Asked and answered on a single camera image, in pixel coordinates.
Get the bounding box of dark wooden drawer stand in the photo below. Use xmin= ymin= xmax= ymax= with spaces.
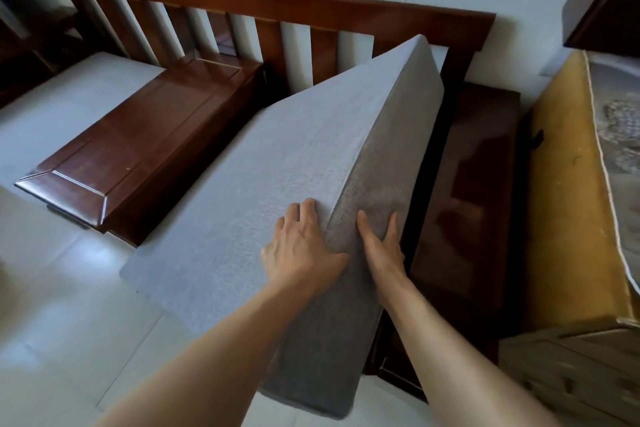
xmin=562 ymin=0 xmax=640 ymax=58

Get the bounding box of person's left forearm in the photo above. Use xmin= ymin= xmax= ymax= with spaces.
xmin=95 ymin=284 xmax=313 ymax=427

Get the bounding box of person's right forearm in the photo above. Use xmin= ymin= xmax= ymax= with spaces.
xmin=382 ymin=281 xmax=563 ymax=427

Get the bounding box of person's left hand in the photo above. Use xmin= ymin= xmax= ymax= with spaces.
xmin=261 ymin=197 xmax=351 ymax=298

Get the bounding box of yellow wooden desk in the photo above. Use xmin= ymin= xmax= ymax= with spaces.
xmin=499 ymin=50 xmax=640 ymax=427

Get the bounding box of floral desk mat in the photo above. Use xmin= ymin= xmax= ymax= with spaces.
xmin=583 ymin=51 xmax=640 ymax=295

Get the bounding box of person's right hand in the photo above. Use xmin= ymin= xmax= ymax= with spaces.
xmin=355 ymin=211 xmax=413 ymax=312

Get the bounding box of dark wooden sofa with console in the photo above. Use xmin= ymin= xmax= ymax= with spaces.
xmin=0 ymin=0 xmax=523 ymax=402

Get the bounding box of grey cushion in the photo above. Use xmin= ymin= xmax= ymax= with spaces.
xmin=119 ymin=33 xmax=445 ymax=420
xmin=0 ymin=51 xmax=166 ymax=202

